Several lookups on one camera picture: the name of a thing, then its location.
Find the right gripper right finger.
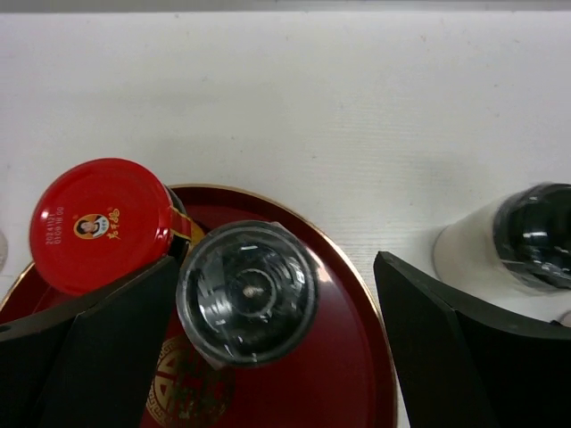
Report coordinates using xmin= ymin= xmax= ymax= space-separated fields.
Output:
xmin=374 ymin=251 xmax=570 ymax=427

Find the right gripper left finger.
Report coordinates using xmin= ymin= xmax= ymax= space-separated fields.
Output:
xmin=1 ymin=257 xmax=178 ymax=427

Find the red lid chili sauce jar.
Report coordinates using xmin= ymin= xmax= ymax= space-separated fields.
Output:
xmin=29 ymin=158 xmax=205 ymax=296

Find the clear lid white shaker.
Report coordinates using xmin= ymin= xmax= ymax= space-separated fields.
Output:
xmin=176 ymin=220 xmax=319 ymax=369

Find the black knob white grinder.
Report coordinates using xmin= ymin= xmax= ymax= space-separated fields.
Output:
xmin=432 ymin=183 xmax=570 ymax=326

